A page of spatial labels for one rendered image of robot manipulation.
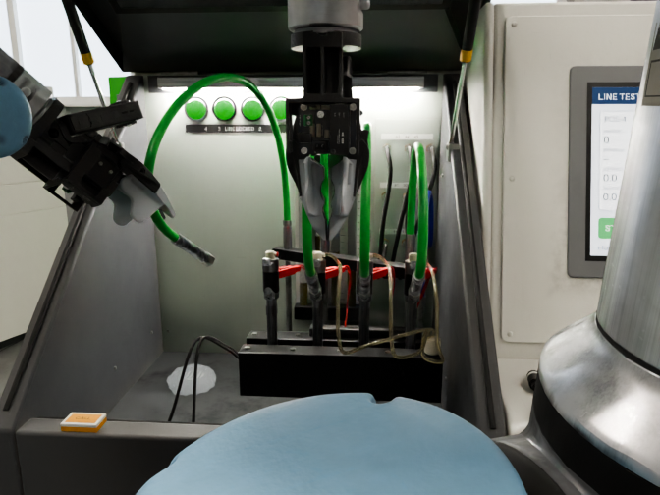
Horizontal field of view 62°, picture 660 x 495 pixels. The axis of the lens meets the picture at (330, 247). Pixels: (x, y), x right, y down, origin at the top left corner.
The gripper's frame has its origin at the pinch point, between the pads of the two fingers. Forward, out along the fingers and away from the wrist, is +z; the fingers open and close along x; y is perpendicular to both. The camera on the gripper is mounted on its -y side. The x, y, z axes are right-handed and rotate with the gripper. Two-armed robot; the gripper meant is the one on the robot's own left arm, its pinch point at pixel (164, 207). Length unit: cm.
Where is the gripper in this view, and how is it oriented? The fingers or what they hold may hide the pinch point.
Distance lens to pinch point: 83.5
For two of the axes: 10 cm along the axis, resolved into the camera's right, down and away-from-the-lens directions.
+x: 7.5, -0.8, -6.6
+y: -3.4, 8.1, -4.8
